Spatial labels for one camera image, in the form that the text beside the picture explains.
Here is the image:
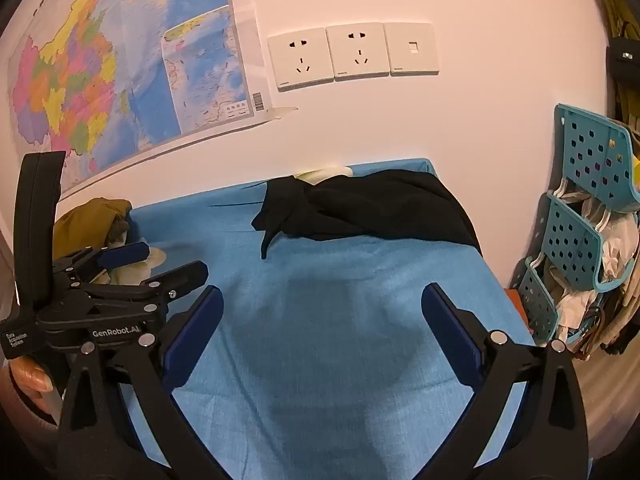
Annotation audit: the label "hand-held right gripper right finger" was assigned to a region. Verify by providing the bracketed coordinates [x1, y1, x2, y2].
[421, 282, 588, 480]

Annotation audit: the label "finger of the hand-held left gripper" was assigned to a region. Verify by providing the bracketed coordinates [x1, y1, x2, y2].
[52, 241, 151, 281]
[75, 260, 210, 313]

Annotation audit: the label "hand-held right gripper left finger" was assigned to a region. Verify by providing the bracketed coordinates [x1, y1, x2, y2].
[56, 285, 226, 480]

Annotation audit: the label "black garment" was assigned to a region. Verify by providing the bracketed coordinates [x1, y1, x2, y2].
[251, 169, 482, 260]

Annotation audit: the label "person's left hand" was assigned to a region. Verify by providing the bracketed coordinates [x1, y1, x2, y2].
[9, 361, 55, 394]

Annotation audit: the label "cream garment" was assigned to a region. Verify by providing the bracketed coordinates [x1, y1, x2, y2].
[106, 215, 168, 287]

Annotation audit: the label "olive garment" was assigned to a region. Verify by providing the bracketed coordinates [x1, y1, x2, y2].
[52, 199, 133, 261]

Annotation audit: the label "blue floral bedsheet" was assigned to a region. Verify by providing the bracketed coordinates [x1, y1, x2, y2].
[122, 158, 593, 480]

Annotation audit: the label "blue perforated plastic rack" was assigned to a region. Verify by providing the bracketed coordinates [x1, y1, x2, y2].
[517, 103, 640, 346]

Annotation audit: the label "white plastic bags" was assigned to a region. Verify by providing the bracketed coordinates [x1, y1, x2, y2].
[547, 187, 640, 343]

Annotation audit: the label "black hanging pouch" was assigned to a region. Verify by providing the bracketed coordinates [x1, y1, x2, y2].
[606, 37, 640, 87]

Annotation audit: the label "yellow hanging tote bag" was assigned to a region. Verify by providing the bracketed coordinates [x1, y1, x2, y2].
[601, 0, 640, 128]

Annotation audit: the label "colourful wall map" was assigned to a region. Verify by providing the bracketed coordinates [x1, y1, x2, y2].
[7, 0, 274, 196]

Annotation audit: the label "white wall socket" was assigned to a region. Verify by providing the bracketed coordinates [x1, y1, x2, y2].
[267, 27, 335, 92]
[326, 22, 392, 82]

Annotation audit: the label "white network wall plate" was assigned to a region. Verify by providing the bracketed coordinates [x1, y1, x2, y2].
[384, 22, 440, 77]

